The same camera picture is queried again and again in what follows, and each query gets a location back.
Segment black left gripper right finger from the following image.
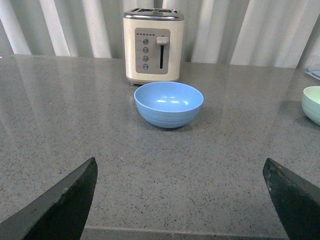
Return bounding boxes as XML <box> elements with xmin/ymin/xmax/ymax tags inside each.
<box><xmin>262</xmin><ymin>158</ymin><xmax>320</xmax><ymax>240</ymax></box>

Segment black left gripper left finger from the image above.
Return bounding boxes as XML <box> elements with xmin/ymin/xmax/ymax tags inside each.
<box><xmin>0</xmin><ymin>157</ymin><xmax>98</xmax><ymax>240</ymax></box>

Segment green bowl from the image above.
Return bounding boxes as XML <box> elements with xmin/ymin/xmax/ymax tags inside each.
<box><xmin>301</xmin><ymin>86</ymin><xmax>320</xmax><ymax>125</ymax></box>

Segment blue bowl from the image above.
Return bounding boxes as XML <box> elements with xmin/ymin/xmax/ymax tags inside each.
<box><xmin>134</xmin><ymin>81</ymin><xmax>204</xmax><ymax>129</ymax></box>

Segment white pleated curtain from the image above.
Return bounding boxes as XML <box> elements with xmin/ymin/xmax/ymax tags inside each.
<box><xmin>0</xmin><ymin>0</ymin><xmax>320</xmax><ymax>69</ymax></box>

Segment cream two-slot toaster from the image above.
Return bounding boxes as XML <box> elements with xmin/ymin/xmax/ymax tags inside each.
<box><xmin>123</xmin><ymin>7</ymin><xmax>185</xmax><ymax>85</ymax></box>

